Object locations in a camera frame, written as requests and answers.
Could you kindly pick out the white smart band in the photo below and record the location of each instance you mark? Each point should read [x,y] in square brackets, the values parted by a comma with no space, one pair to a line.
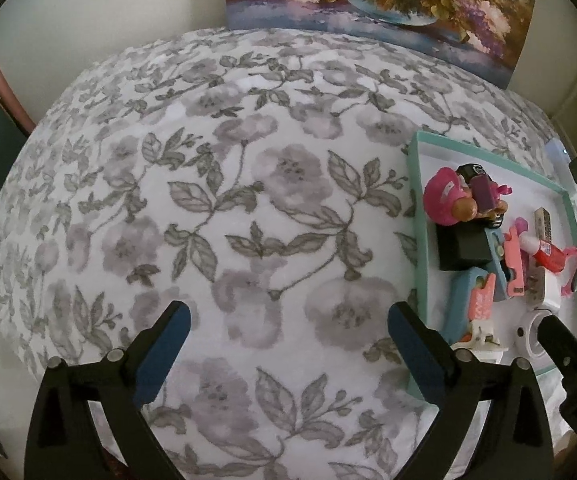
[524,340]

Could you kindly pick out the teal cardboard box lid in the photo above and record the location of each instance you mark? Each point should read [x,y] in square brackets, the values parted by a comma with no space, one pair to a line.
[528,180]

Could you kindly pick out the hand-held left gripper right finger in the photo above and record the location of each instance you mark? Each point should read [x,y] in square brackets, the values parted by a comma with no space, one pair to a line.
[416,355]

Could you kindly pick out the black toy car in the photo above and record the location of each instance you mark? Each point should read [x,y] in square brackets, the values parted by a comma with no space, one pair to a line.
[471,171]

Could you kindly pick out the salmon cutter with black label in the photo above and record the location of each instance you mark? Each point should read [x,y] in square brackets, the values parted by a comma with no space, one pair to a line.
[514,265]

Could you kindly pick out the white charger adapter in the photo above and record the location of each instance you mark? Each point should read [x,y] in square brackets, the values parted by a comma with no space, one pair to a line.
[548,295]

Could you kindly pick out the pink doll head toy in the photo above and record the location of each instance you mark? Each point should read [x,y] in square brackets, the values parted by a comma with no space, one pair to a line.
[443,195]

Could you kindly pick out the pink band with black tracker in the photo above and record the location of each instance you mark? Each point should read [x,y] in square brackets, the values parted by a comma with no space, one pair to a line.
[571,265]

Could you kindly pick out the grey floral blanket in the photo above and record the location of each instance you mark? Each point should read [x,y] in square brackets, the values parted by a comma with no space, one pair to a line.
[218,160]

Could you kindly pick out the white power strip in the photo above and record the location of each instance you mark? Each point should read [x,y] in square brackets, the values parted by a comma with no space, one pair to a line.
[554,152]

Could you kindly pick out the white comb brush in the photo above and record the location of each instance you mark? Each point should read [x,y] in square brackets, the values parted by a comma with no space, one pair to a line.
[483,337]

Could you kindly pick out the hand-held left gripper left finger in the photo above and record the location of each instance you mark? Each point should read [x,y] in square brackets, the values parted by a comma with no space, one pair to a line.
[163,355]

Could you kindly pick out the red and white tube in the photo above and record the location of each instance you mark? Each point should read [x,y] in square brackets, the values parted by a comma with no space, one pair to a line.
[543,252]

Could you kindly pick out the pink wooden board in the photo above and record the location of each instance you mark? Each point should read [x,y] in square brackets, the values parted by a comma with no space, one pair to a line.
[8,100]

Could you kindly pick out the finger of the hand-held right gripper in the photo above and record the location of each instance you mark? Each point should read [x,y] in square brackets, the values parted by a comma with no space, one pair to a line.
[556,335]

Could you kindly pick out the black charger adapter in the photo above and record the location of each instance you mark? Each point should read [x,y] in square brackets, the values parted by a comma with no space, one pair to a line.
[463,250]

